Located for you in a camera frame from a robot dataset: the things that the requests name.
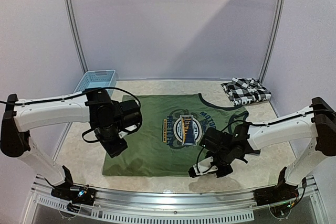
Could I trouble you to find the black white checked shirt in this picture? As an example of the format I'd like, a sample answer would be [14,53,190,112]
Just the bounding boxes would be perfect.
[221,78,271,106]

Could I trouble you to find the light blue plastic basket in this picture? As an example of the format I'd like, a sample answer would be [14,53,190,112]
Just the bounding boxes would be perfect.
[74,70,117,93]

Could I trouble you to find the right aluminium wall post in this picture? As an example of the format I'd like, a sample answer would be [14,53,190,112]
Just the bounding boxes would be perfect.
[258,0,285,83]

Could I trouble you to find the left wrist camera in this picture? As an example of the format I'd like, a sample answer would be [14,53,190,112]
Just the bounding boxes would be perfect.
[118,130,129,138]

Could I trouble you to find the left aluminium wall post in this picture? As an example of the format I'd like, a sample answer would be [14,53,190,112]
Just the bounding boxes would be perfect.
[64,0,89,73]

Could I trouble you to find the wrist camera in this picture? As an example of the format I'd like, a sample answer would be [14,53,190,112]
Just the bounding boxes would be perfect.
[118,130,129,138]
[188,157,218,178]

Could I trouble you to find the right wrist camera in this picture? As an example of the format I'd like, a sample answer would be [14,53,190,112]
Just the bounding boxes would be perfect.
[188,157,218,178]

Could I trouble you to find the green garment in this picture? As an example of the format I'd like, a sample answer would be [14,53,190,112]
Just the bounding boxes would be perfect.
[102,93,249,177]

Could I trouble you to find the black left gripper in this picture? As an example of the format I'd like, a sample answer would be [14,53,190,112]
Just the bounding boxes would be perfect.
[94,123,129,158]

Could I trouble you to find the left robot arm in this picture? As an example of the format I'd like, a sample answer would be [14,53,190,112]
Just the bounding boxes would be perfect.
[1,87,142,200]

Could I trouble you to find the aluminium wall post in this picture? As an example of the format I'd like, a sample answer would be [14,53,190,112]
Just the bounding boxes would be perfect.
[64,0,89,73]
[258,0,285,83]

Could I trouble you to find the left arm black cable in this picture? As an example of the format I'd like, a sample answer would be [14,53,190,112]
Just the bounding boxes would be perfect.
[0,86,144,143]

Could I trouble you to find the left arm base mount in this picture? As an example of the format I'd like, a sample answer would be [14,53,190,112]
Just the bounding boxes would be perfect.
[50,165,97,213]

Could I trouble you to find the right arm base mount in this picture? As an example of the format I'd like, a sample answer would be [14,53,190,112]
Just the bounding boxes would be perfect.
[253,167,307,209]

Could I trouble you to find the front aluminium rail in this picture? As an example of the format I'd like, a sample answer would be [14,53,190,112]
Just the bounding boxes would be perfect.
[23,176,329,223]

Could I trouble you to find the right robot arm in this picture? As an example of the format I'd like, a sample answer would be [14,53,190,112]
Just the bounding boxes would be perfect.
[188,97,335,201]

